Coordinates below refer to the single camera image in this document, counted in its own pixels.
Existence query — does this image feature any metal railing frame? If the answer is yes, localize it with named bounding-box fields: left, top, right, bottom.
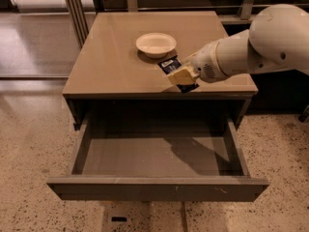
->
left=61, top=0, right=309, bottom=49

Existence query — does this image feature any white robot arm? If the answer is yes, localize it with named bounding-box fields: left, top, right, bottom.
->
left=168, top=4, right=309, bottom=85

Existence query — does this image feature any grey open top drawer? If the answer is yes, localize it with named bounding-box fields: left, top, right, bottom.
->
left=47, top=116, right=269, bottom=202

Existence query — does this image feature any grey counter cabinet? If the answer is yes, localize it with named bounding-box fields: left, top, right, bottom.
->
left=63, top=12, right=258, bottom=124

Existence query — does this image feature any blue rxbar blueberry bar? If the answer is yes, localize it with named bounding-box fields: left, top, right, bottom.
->
left=158, top=55, right=199, bottom=93

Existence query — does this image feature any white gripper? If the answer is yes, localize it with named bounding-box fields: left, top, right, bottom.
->
left=167, top=40, right=228, bottom=85

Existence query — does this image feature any white ceramic bowl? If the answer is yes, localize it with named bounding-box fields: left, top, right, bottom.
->
left=135, top=33, right=177, bottom=59

